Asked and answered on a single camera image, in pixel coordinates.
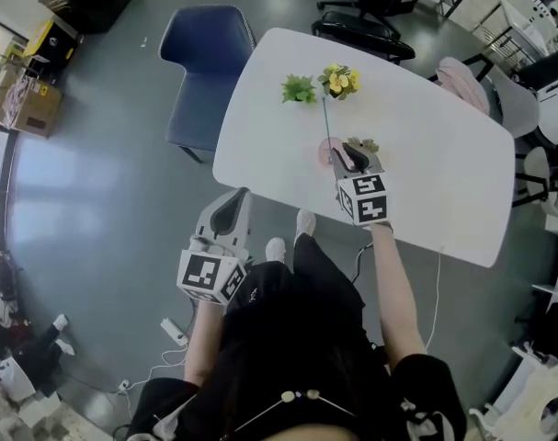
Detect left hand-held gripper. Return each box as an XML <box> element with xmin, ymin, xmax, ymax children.
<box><xmin>176</xmin><ymin>187</ymin><xmax>253</xmax><ymax>306</ymax></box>

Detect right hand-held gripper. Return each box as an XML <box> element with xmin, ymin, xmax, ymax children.
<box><xmin>330</xmin><ymin>141</ymin><xmax>393</xmax><ymax>228</ymax></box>

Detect pink cup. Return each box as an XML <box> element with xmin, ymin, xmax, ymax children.
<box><xmin>316</xmin><ymin>136</ymin><xmax>342</xmax><ymax>170</ymax></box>

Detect thin blue star stick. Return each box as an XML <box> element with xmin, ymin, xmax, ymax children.
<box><xmin>320</xmin><ymin>93</ymin><xmax>336</xmax><ymax>164</ymax></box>

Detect person's left forearm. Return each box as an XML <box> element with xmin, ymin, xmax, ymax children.
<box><xmin>183</xmin><ymin>297</ymin><xmax>230</xmax><ymax>386</ymax></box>

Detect person's right forearm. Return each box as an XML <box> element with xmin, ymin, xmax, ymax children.
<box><xmin>363</xmin><ymin>220</ymin><xmax>427</xmax><ymax>370</ymax></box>

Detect beige flower potted plant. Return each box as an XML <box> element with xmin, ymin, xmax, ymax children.
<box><xmin>347</xmin><ymin>136</ymin><xmax>381</xmax><ymax>156</ymax></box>

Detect person's left white shoe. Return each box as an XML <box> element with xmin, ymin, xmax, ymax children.
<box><xmin>265</xmin><ymin>237</ymin><xmax>288</xmax><ymax>264</ymax></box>

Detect person's white shoe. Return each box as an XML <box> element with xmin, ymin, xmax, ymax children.
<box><xmin>294</xmin><ymin>209</ymin><xmax>317</xmax><ymax>248</ymax></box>
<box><xmin>265</xmin><ymin>237</ymin><xmax>288</xmax><ymax>264</ymax></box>

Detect person's right white shoe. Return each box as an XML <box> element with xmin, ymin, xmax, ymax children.
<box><xmin>294</xmin><ymin>209</ymin><xmax>317</xmax><ymax>248</ymax></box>

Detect yellow flower potted plant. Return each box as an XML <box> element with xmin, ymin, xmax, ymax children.
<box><xmin>316</xmin><ymin>62</ymin><xmax>362</xmax><ymax>101</ymax></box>

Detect green potted plant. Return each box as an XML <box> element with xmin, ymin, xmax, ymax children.
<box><xmin>280</xmin><ymin>73</ymin><xmax>318</xmax><ymax>106</ymax></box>

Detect person's black trousers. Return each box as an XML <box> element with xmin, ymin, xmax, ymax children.
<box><xmin>222</xmin><ymin>233</ymin><xmax>370</xmax><ymax>367</ymax></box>

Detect white power strip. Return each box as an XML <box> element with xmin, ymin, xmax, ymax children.
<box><xmin>159</xmin><ymin>317</ymin><xmax>190</xmax><ymax>346</ymax></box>

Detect black mesh chair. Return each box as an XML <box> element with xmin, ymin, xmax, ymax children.
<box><xmin>311</xmin><ymin>10</ymin><xmax>417</xmax><ymax>66</ymax></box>

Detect pink cloth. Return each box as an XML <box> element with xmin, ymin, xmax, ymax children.
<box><xmin>434</xmin><ymin>56</ymin><xmax>492</xmax><ymax>115</ymax></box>

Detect blue upholstered chair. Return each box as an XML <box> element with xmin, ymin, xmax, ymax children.
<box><xmin>157</xmin><ymin>5</ymin><xmax>257</xmax><ymax>165</ymax></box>

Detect person's black top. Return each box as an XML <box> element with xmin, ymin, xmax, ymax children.
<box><xmin>125</xmin><ymin>333</ymin><xmax>469</xmax><ymax>441</ymax></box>

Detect white shell chair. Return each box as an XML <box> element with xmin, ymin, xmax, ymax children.
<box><xmin>511</xmin><ymin>144</ymin><xmax>558</xmax><ymax>210</ymax></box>
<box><xmin>483</xmin><ymin>55</ymin><xmax>541</xmax><ymax>140</ymax></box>

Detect brown cardboard box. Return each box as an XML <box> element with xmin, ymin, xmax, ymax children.
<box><xmin>0</xmin><ymin>78</ymin><xmax>64</xmax><ymax>140</ymax></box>

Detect yellow and black box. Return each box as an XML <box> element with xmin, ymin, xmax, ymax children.
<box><xmin>22</xmin><ymin>17</ymin><xmax>81</xmax><ymax>71</ymax></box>

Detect black bag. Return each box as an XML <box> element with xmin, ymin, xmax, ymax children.
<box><xmin>532</xmin><ymin>300</ymin><xmax>558</xmax><ymax>358</ymax></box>

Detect white plastic bag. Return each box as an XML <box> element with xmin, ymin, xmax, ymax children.
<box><xmin>0</xmin><ymin>355</ymin><xmax>37</xmax><ymax>402</ymax></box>

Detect white cat tree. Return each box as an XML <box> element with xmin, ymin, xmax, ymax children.
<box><xmin>469</xmin><ymin>345</ymin><xmax>558</xmax><ymax>441</ymax></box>

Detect black cable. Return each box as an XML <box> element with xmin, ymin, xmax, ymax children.
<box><xmin>350</xmin><ymin>241</ymin><xmax>377</xmax><ymax>285</ymax></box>

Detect thin white cable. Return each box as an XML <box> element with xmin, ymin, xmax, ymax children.
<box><xmin>424</xmin><ymin>244</ymin><xmax>447</xmax><ymax>354</ymax></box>

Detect white power strip cable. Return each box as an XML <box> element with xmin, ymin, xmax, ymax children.
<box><xmin>117</xmin><ymin>337</ymin><xmax>188</xmax><ymax>397</ymax></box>

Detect beaded cord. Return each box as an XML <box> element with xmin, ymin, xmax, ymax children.
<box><xmin>234</xmin><ymin>388</ymin><xmax>356</xmax><ymax>433</ymax></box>

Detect metal wire rack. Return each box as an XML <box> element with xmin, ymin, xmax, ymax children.
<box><xmin>470</xmin><ymin>1</ymin><xmax>533</xmax><ymax>71</ymax></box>

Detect pile of cables and clutter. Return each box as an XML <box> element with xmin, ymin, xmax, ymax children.
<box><xmin>0</xmin><ymin>249</ymin><xmax>23</xmax><ymax>340</ymax></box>

